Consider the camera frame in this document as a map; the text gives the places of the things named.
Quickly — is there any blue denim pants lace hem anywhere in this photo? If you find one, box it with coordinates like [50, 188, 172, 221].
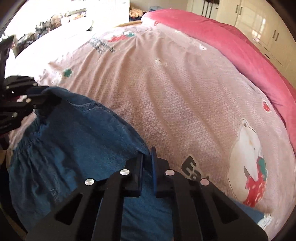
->
[7, 86, 265, 241]

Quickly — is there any pink strawberry print bedsheet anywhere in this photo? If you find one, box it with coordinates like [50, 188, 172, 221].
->
[11, 26, 295, 239]

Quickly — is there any white dresser cabinet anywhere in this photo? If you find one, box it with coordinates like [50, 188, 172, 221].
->
[3, 1, 130, 51]

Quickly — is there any pink plush quilt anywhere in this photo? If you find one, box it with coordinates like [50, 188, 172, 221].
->
[141, 9, 295, 147]

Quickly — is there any white glossy wardrobe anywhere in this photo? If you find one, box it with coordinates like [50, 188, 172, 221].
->
[187, 0, 295, 69]

